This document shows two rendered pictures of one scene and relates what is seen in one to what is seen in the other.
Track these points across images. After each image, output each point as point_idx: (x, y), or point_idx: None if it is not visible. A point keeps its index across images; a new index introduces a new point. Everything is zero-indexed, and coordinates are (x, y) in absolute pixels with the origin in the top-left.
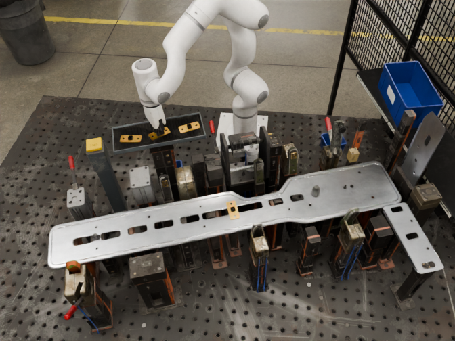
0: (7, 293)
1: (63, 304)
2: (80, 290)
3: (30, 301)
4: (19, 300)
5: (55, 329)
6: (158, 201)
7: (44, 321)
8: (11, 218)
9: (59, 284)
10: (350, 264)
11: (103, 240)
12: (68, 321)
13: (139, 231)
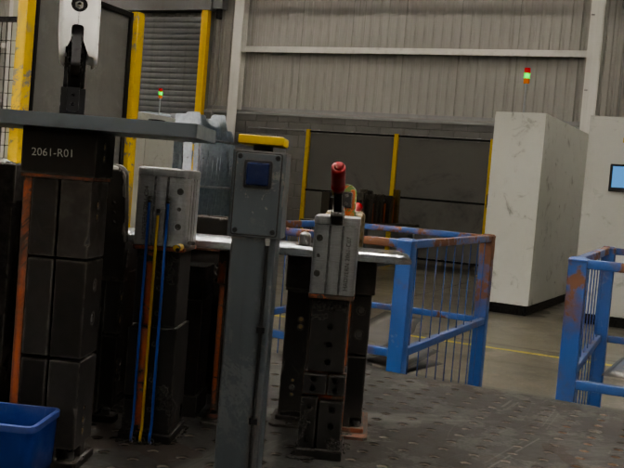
0: (559, 447)
1: (414, 417)
2: None
3: (495, 432)
4: (521, 436)
5: (428, 406)
6: (102, 463)
7: (453, 414)
8: None
9: (429, 433)
10: None
11: (289, 243)
12: (402, 406)
13: (201, 442)
